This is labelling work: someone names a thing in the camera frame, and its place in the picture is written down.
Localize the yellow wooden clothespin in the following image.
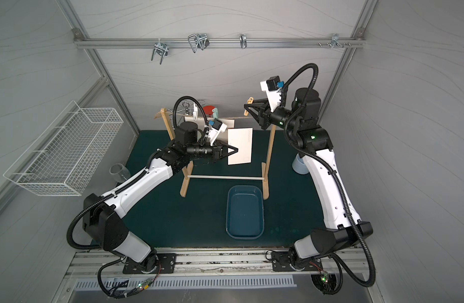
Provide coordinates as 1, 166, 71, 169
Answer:
243, 97, 254, 116

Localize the white postcard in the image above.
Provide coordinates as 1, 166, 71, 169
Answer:
220, 119, 235, 129
228, 128, 253, 165
185, 116, 204, 124

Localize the green clothespin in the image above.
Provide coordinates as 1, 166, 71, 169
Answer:
212, 107, 219, 119

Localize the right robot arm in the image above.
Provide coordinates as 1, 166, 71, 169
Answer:
244, 63, 376, 295

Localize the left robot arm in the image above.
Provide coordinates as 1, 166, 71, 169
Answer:
66, 96, 238, 271

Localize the red round disc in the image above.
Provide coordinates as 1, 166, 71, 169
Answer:
203, 106, 215, 117

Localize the white clothespin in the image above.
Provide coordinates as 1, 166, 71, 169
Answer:
193, 102, 199, 121

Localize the metal stand with hooks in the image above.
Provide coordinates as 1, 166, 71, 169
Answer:
166, 99, 207, 117

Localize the light blue mug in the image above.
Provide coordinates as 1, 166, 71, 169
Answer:
292, 154, 309, 175

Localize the green table mat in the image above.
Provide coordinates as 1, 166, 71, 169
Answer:
124, 130, 324, 247

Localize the blue plastic tray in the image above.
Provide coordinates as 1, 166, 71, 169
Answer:
226, 185, 265, 241

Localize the middle metal clamp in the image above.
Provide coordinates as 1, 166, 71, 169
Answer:
187, 33, 210, 53

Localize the metal clamp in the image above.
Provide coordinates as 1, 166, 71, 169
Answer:
187, 33, 210, 53
151, 42, 169, 64

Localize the clear glass cup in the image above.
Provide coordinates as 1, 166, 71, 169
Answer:
109, 164, 131, 184

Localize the left metal clamp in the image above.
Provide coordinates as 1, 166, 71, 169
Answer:
151, 42, 169, 64

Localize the aluminium cross bar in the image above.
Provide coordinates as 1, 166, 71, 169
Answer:
74, 36, 367, 50

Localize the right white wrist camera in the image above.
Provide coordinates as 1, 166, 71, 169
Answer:
260, 76, 284, 112

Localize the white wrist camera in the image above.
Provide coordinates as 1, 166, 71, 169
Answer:
208, 119, 228, 145
260, 76, 284, 112

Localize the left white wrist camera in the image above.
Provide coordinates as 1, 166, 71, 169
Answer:
208, 119, 228, 145

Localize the wooden drying rack frame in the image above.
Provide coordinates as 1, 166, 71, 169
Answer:
159, 107, 277, 200

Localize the small metal bracket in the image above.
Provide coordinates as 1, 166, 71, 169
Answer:
239, 34, 247, 49

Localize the right metal bracket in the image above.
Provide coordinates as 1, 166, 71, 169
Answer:
318, 34, 351, 49

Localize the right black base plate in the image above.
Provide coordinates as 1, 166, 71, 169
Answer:
265, 249, 323, 272

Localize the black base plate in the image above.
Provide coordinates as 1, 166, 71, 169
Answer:
265, 249, 323, 272
123, 253, 176, 275

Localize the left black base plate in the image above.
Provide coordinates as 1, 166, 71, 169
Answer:
123, 253, 176, 275

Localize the left base cable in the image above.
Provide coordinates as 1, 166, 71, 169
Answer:
97, 252, 162, 299

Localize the base cable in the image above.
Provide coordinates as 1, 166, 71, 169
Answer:
97, 252, 162, 299
265, 247, 344, 295

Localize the white wire basket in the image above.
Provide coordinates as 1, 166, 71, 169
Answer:
3, 101, 123, 196

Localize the right base cable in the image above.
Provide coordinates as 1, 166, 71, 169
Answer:
265, 247, 344, 295

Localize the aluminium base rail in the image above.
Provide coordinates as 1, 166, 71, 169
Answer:
64, 247, 368, 279

